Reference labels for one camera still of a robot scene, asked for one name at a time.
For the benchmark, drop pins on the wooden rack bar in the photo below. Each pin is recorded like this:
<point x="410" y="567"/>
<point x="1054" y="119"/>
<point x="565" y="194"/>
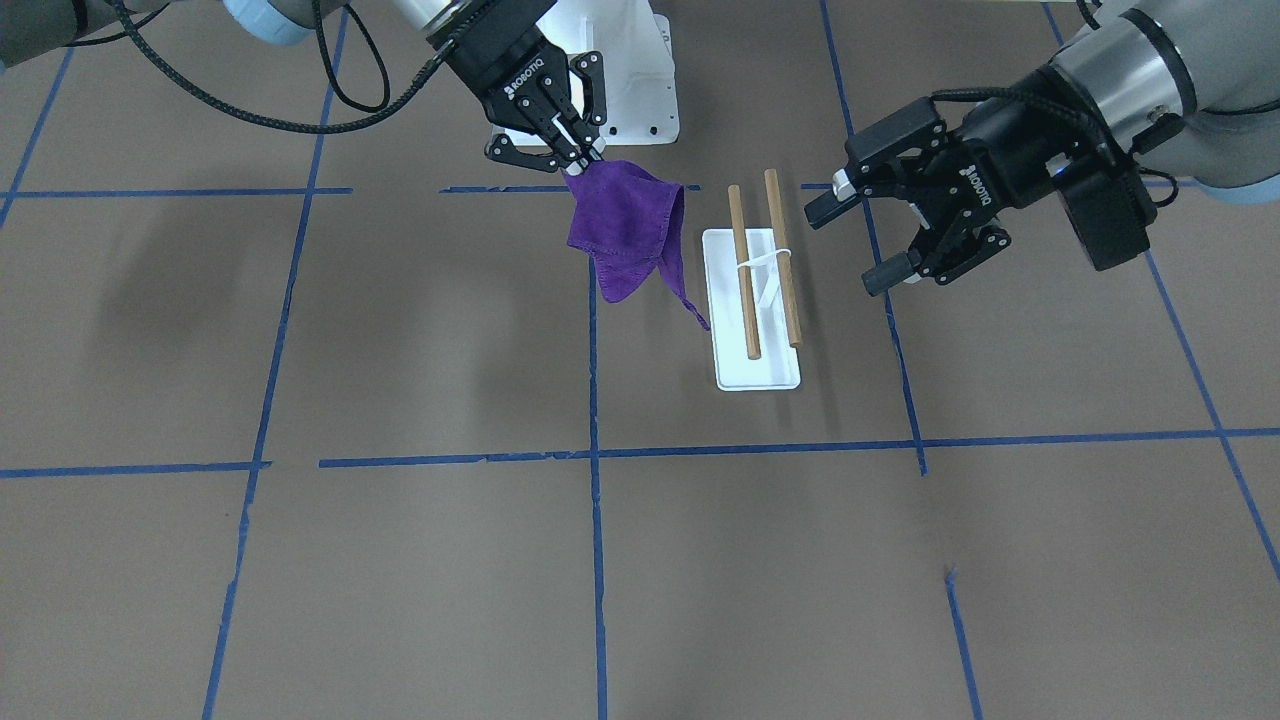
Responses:
<point x="782" y="260"/>
<point x="744" y="273"/>

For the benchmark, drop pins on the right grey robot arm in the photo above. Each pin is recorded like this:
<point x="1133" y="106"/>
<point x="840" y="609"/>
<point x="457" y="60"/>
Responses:
<point x="546" y="107"/>

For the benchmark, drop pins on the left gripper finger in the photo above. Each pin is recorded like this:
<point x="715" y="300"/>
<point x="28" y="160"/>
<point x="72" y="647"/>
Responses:
<point x="939" y="257"/>
<point x="852" y="186"/>

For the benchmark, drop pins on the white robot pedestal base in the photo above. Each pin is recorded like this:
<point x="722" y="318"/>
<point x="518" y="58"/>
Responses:
<point x="639" y="85"/>

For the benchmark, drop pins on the purple towel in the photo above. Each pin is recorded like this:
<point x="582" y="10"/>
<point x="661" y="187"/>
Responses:
<point x="631" y="224"/>

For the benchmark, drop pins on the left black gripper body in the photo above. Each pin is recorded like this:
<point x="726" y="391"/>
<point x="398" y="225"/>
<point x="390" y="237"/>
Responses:
<point x="1003" y="158"/>

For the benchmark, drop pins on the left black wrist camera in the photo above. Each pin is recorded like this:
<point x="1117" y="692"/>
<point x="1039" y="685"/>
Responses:
<point x="1109" y="210"/>

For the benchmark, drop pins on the white towel rack base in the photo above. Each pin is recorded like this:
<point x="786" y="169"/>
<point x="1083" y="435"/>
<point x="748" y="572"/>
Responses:
<point x="778" y="369"/>

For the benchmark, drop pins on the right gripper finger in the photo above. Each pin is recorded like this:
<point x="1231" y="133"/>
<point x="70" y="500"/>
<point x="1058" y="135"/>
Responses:
<point x="581" y="106"/>
<point x="503" y="150"/>

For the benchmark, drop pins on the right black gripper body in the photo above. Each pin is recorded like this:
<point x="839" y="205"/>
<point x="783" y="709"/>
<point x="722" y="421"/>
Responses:
<point x="497" y="67"/>

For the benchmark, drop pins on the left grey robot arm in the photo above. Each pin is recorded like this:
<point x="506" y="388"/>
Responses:
<point x="1168" y="89"/>

